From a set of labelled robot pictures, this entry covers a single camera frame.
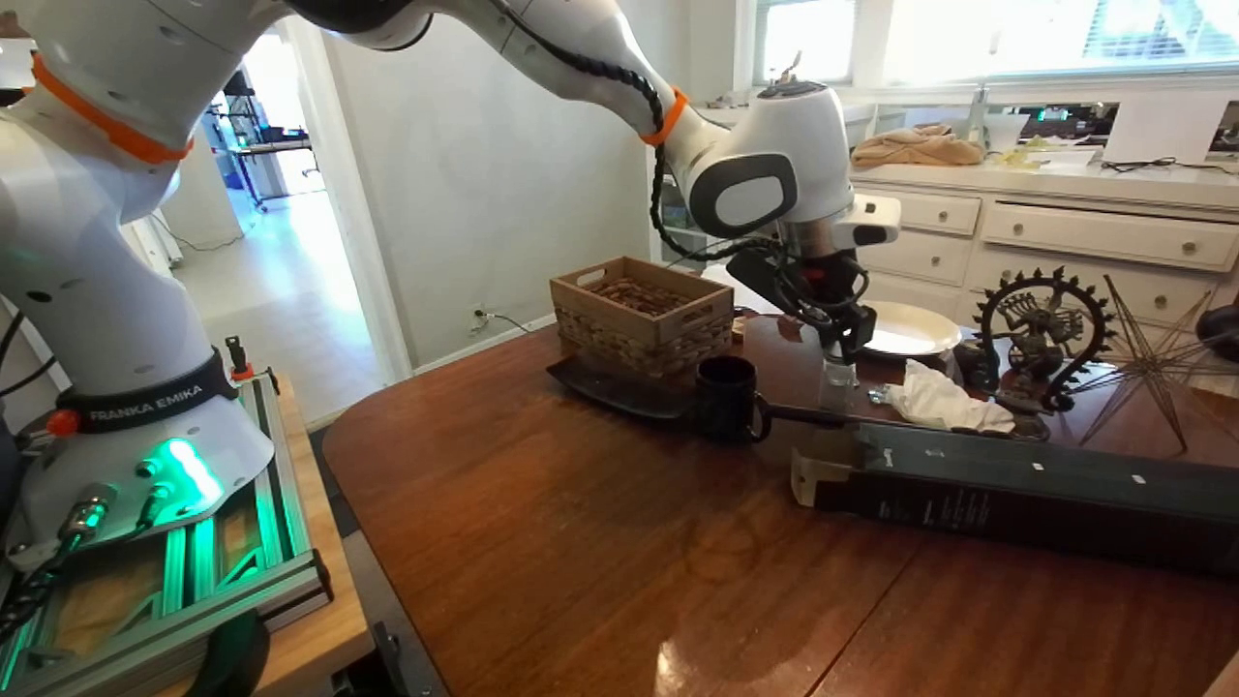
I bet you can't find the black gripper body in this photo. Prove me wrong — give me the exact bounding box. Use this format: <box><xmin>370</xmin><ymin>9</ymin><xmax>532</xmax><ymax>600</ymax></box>
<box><xmin>727</xmin><ymin>243</ymin><xmax>868</xmax><ymax>320</ymax></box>

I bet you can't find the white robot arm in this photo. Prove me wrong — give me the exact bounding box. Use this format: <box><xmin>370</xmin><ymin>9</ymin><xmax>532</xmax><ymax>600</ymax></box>
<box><xmin>0</xmin><ymin>0</ymin><xmax>892</xmax><ymax>525</ymax></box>

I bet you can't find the small glass jar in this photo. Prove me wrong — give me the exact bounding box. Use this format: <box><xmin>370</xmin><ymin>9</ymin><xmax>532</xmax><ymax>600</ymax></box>
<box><xmin>818</xmin><ymin>360</ymin><xmax>859</xmax><ymax>418</ymax></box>

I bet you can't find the white plate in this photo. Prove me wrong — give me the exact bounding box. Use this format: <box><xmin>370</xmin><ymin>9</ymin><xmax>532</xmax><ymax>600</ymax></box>
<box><xmin>868</xmin><ymin>301</ymin><xmax>960</xmax><ymax>355</ymax></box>

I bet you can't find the crumpled white cloth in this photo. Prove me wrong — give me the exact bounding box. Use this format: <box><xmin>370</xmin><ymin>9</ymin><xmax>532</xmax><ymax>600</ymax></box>
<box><xmin>888</xmin><ymin>360</ymin><xmax>1016</xmax><ymax>432</ymax></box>

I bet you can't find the black mug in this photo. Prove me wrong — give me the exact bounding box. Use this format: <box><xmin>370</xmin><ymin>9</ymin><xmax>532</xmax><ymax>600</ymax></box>
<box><xmin>696</xmin><ymin>355</ymin><xmax>770</xmax><ymax>441</ymax></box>

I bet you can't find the white drawer dresser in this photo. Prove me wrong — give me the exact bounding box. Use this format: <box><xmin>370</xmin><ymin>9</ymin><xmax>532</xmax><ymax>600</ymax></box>
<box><xmin>854</xmin><ymin>166</ymin><xmax>1239</xmax><ymax>328</ymax></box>

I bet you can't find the black gear wheel statue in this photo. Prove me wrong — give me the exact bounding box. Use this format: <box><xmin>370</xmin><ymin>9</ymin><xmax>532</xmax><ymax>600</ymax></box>
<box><xmin>972</xmin><ymin>266</ymin><xmax>1116</xmax><ymax>414</ymax></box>

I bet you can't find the bread loaf on dresser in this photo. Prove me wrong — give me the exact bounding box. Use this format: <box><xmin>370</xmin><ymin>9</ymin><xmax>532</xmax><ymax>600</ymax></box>
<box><xmin>853</xmin><ymin>130</ymin><xmax>985</xmax><ymax>169</ymax></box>

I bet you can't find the dark tray under basket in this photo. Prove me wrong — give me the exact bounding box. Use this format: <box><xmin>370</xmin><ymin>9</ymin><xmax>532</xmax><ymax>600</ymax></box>
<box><xmin>547</xmin><ymin>360</ymin><xmax>690</xmax><ymax>423</ymax></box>

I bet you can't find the woven wicker basket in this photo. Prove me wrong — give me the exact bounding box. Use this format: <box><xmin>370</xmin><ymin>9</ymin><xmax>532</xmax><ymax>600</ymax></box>
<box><xmin>548</xmin><ymin>255</ymin><xmax>733</xmax><ymax>386</ymax></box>

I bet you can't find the metal starburst ornament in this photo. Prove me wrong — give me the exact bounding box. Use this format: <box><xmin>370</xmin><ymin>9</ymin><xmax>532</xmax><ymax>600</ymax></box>
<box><xmin>1083</xmin><ymin>279</ymin><xmax>1239</xmax><ymax>452</ymax></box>

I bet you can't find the long dark cardboard box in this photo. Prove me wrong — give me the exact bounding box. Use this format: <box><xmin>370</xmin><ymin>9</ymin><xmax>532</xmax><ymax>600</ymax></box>
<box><xmin>791</xmin><ymin>423</ymin><xmax>1239</xmax><ymax>576</ymax></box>

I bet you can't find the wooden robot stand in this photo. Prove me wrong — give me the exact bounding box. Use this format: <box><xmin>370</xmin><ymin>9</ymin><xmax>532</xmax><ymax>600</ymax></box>
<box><xmin>150</xmin><ymin>383</ymin><xmax>378</xmax><ymax>697</ymax></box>

